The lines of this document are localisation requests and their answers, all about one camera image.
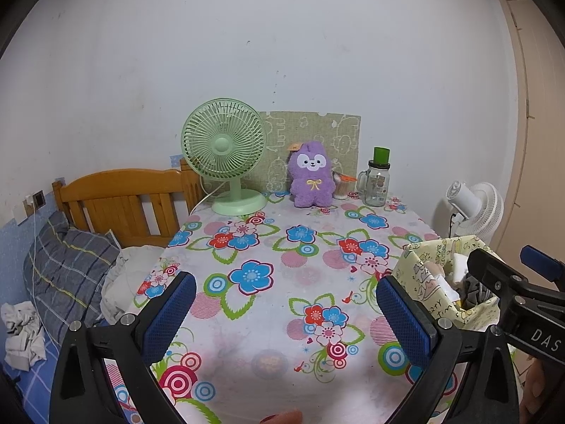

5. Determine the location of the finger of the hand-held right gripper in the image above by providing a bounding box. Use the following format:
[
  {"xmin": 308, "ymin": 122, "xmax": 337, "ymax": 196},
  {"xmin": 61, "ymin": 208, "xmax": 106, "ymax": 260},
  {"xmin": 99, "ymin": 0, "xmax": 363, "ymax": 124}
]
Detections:
[
  {"xmin": 467, "ymin": 249, "xmax": 533, "ymax": 314},
  {"xmin": 520, "ymin": 245, "xmax": 565, "ymax": 282}
]

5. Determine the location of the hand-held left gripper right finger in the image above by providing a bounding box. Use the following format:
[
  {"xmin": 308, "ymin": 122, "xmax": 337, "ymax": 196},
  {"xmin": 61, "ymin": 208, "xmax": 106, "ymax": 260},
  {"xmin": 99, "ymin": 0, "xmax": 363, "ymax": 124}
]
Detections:
[{"xmin": 376, "ymin": 276, "xmax": 522, "ymax": 424}]

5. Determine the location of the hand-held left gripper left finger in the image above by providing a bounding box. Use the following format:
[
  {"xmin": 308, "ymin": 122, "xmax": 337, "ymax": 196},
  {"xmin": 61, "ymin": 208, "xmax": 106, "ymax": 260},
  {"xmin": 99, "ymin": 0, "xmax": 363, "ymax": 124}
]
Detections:
[{"xmin": 49, "ymin": 271, "xmax": 197, "ymax": 424}]

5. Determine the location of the grey drawstring cloth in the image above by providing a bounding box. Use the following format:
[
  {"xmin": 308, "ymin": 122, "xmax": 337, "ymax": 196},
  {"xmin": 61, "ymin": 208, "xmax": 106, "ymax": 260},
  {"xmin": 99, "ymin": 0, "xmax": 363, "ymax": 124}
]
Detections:
[{"xmin": 461, "ymin": 275, "xmax": 493, "ymax": 309}]

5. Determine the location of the yellow patterned box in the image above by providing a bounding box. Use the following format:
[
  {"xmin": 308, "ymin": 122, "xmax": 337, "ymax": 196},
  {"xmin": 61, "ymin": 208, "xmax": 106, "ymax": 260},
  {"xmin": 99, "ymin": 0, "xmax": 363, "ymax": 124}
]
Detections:
[{"xmin": 393, "ymin": 235, "xmax": 501, "ymax": 330}]

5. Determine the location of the clear packet of pink sheets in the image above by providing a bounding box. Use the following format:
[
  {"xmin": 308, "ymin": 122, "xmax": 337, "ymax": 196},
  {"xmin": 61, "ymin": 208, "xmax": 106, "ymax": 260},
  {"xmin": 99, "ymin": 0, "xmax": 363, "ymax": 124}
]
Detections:
[{"xmin": 423, "ymin": 261, "xmax": 463, "ymax": 305}]

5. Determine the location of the person's right hand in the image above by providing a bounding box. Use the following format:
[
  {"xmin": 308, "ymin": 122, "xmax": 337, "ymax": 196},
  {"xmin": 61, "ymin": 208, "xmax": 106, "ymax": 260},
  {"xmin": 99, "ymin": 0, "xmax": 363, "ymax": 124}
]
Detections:
[{"xmin": 525, "ymin": 358, "xmax": 550, "ymax": 412}]

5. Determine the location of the person's left hand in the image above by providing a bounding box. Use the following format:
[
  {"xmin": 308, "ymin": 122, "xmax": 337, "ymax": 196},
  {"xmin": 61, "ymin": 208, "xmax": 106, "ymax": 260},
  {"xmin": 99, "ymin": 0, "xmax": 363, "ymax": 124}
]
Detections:
[{"xmin": 260, "ymin": 410, "xmax": 304, "ymax": 424}]

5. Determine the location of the white duvet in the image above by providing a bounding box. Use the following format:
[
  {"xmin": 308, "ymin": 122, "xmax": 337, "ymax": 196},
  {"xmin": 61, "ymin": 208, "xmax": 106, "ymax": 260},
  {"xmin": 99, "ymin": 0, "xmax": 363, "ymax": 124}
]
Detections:
[{"xmin": 101, "ymin": 245, "xmax": 166, "ymax": 323}]

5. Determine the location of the white floor fan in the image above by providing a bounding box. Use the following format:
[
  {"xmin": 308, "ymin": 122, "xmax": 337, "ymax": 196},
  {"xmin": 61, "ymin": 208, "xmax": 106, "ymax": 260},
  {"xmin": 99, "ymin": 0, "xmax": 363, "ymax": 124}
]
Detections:
[{"xmin": 444, "ymin": 180, "xmax": 505, "ymax": 248}]

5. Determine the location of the grey plaid pillow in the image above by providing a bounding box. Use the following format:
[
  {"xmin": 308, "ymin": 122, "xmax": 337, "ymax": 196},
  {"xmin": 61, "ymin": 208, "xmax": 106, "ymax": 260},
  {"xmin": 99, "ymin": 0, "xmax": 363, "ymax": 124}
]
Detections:
[{"xmin": 24, "ymin": 211, "xmax": 121, "ymax": 345}]

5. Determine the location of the wooden bed headboard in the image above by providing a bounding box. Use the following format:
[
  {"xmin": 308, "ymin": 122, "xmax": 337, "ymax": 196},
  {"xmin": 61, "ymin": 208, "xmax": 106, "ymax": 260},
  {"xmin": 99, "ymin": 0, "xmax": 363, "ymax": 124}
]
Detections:
[{"xmin": 52, "ymin": 159, "xmax": 204, "ymax": 248}]

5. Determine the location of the glass jar mug green lid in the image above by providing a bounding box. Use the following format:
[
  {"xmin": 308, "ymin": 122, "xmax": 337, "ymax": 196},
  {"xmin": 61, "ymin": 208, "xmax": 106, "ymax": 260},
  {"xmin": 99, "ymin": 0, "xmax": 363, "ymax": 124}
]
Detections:
[{"xmin": 357, "ymin": 147, "xmax": 391, "ymax": 207}]

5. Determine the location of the beige door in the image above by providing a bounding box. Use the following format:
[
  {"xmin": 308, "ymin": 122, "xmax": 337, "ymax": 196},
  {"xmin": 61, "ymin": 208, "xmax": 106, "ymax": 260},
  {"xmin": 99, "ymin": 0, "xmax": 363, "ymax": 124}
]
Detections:
[{"xmin": 496, "ymin": 0, "xmax": 565, "ymax": 270}]

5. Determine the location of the toothpick jar orange lid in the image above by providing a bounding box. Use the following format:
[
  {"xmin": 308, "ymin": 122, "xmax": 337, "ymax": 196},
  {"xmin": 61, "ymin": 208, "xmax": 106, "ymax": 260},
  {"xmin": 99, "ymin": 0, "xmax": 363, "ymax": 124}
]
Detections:
[{"xmin": 332, "ymin": 170, "xmax": 357, "ymax": 199}]

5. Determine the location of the white crumpled cloth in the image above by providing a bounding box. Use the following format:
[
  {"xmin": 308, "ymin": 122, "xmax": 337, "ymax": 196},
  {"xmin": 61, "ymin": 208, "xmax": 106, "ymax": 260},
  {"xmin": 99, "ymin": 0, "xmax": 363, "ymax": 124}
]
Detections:
[{"xmin": 1, "ymin": 301, "xmax": 46, "ymax": 369}]

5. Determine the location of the blue checked bed sheet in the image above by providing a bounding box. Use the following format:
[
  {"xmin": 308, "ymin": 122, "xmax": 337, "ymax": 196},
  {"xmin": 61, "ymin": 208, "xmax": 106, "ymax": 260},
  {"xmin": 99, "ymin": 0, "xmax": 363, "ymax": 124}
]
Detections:
[{"xmin": 0, "ymin": 340, "xmax": 63, "ymax": 424}]

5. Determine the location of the purple plush toy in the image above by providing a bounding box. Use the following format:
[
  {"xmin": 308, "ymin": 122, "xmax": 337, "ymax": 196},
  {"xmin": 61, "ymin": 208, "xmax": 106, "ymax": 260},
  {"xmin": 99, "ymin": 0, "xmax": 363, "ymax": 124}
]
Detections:
[{"xmin": 288, "ymin": 140, "xmax": 335, "ymax": 208}]

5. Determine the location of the green desk fan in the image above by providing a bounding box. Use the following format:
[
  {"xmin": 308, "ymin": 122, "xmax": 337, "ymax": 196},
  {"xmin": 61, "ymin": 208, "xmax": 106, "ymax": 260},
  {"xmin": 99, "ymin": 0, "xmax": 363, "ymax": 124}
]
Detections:
[{"xmin": 181, "ymin": 99, "xmax": 268, "ymax": 216}]

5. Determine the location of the green patterned board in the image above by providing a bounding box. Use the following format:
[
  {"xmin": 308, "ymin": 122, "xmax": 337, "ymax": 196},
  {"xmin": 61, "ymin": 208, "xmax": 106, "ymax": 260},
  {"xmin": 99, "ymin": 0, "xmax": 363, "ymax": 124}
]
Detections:
[{"xmin": 258, "ymin": 111, "xmax": 361, "ymax": 195}]

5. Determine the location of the wall socket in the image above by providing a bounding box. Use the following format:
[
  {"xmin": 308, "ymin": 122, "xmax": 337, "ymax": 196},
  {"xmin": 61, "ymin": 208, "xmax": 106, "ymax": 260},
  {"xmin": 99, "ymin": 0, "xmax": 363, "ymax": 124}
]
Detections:
[{"xmin": 24, "ymin": 190, "xmax": 46, "ymax": 218}]

